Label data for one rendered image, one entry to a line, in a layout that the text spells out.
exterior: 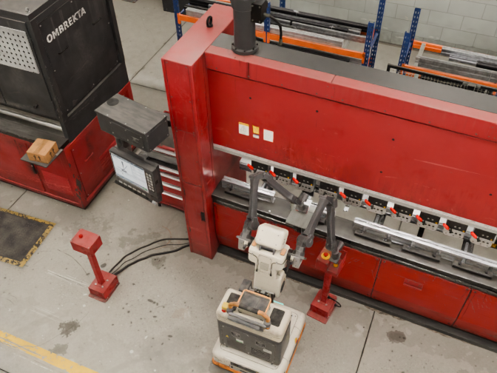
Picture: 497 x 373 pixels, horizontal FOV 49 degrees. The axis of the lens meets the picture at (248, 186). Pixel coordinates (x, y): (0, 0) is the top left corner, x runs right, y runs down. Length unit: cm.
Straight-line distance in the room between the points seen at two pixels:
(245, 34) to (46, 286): 318
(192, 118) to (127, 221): 208
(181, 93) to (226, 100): 36
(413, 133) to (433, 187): 49
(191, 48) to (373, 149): 149
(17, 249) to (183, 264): 172
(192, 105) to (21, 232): 280
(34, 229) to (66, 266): 64
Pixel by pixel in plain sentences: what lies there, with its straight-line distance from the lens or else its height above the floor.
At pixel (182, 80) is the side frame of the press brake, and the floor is 215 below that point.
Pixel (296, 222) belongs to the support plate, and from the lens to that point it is 452.
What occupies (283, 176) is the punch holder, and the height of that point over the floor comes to 127.
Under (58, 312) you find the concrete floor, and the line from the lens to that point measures 551.
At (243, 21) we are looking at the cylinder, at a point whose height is 256.
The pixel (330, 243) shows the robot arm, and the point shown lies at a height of 108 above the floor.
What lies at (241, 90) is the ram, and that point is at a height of 203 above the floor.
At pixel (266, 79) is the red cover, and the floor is 220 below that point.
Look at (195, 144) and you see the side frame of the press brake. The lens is 439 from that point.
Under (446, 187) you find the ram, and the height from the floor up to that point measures 165.
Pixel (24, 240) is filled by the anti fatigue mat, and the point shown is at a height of 1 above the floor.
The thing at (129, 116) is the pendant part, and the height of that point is 195.
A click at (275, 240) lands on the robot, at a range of 396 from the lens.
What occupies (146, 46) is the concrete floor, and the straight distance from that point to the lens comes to 855.
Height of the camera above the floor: 448
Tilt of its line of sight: 47 degrees down
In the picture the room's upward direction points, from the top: 1 degrees counter-clockwise
